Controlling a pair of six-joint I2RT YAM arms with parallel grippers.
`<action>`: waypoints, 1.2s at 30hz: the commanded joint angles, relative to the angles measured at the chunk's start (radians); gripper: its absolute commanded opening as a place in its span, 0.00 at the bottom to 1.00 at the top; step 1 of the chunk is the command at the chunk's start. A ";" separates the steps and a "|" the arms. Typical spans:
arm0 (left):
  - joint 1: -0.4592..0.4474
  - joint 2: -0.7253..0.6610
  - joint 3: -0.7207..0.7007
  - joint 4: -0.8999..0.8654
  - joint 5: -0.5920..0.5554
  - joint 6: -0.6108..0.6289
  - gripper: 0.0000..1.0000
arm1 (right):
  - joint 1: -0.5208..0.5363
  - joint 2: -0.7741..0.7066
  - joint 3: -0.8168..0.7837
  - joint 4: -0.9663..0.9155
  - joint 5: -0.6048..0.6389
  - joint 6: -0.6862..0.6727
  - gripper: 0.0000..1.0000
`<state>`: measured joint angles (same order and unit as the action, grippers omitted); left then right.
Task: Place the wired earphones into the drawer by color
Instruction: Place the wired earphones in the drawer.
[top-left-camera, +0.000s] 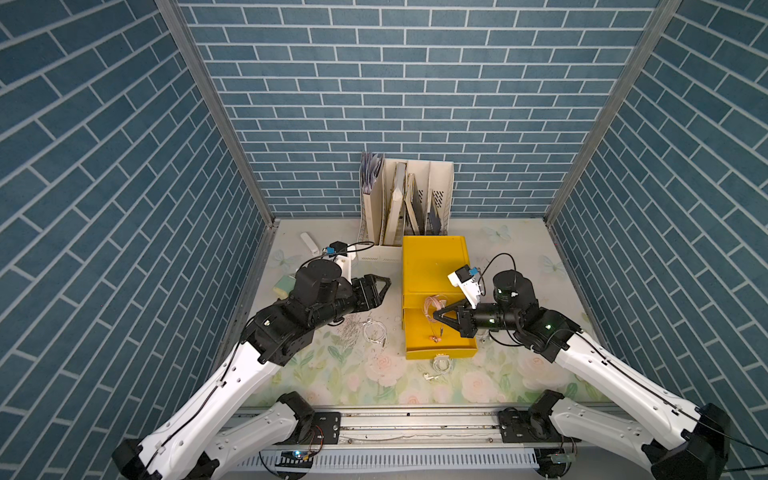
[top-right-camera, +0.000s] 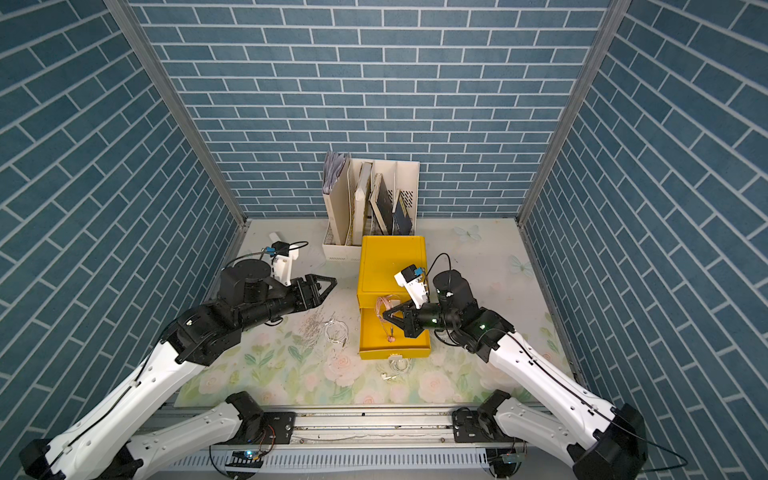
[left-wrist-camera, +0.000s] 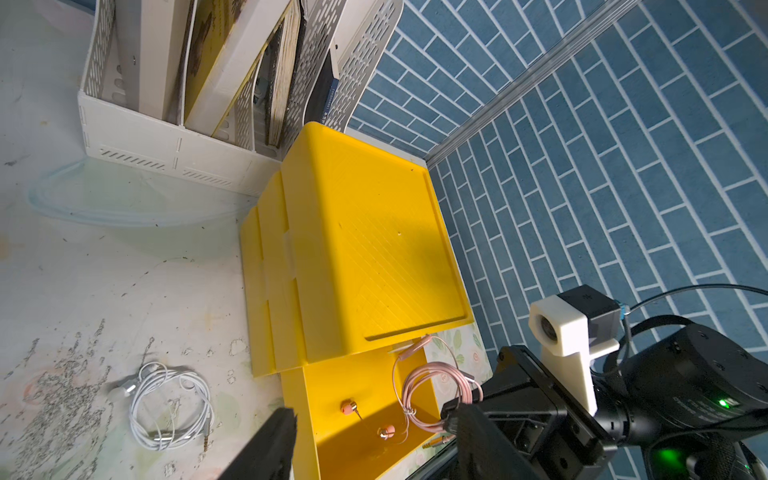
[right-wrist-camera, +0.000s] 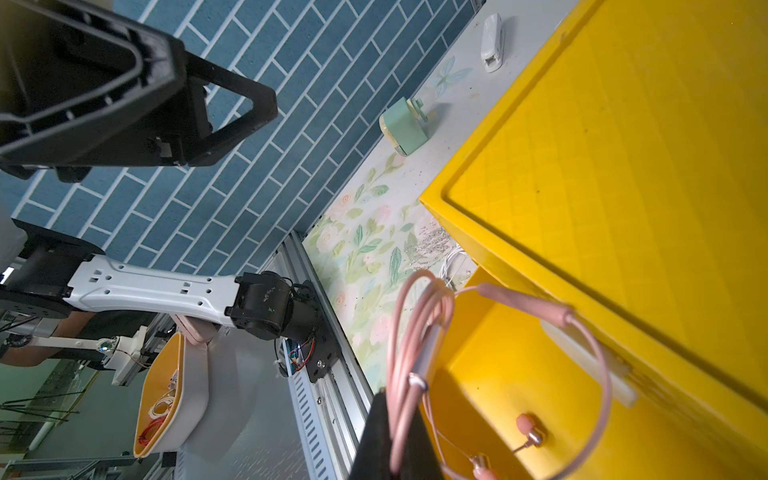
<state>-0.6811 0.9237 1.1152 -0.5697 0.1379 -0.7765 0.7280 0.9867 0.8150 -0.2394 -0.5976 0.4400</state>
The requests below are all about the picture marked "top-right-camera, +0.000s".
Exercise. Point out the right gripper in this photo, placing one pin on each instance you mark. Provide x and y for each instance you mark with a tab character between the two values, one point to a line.
410	322

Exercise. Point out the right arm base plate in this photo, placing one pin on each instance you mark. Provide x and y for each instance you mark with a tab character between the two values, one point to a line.
479	425

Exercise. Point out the aluminium rail frame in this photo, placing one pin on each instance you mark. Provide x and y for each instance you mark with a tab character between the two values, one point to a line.
364	438

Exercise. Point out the yellow drawer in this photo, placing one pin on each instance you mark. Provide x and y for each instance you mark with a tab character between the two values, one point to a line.
381	340

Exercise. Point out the yellow drawer cabinet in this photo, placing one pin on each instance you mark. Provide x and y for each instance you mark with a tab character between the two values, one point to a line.
382	257

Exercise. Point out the white file organizer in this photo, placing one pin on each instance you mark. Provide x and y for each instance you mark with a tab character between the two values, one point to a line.
367	198

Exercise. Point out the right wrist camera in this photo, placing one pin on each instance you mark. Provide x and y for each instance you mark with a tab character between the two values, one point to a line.
412	279

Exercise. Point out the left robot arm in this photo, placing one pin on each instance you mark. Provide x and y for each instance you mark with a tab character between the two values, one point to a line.
104	443

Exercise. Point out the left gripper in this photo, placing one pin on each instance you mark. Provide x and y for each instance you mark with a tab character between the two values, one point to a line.
312	298

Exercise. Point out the pink earphones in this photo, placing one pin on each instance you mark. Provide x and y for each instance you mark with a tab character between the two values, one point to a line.
384	303

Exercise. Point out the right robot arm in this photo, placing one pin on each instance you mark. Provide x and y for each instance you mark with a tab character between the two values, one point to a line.
587	433

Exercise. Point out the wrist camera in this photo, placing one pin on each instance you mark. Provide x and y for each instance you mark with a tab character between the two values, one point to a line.
282	255
412	279

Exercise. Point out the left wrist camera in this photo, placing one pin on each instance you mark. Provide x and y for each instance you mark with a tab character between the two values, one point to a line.
282	255

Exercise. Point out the white earphones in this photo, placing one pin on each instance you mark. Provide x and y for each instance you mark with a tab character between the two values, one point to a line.
398	367
336	332

